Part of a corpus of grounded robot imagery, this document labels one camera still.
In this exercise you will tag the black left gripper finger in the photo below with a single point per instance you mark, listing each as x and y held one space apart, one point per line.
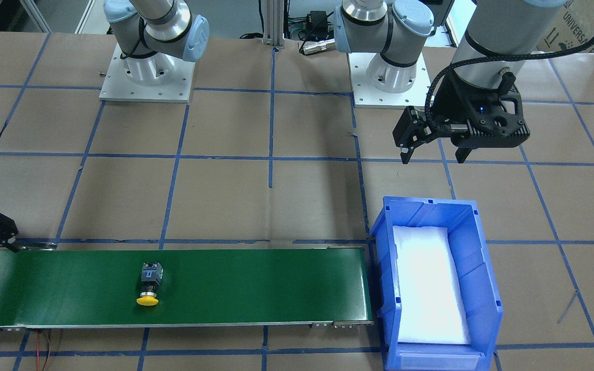
412 131
462 153

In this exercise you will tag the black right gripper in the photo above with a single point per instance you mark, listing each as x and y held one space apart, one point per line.
450 96

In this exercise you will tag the yellow push button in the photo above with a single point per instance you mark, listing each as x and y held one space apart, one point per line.
150 281

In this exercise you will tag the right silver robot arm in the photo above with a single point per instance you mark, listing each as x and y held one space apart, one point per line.
168 31

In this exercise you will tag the green conveyor belt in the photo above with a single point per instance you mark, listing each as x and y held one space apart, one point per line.
221 287

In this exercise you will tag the blue source bin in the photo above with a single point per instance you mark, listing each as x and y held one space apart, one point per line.
478 286

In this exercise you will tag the white foam in source bin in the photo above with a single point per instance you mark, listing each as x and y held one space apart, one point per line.
433 309

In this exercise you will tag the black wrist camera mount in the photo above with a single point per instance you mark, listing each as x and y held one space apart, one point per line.
494 117

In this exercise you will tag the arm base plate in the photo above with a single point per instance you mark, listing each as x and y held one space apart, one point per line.
157 79
376 84

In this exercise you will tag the aluminium frame post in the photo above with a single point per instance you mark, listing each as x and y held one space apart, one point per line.
273 22

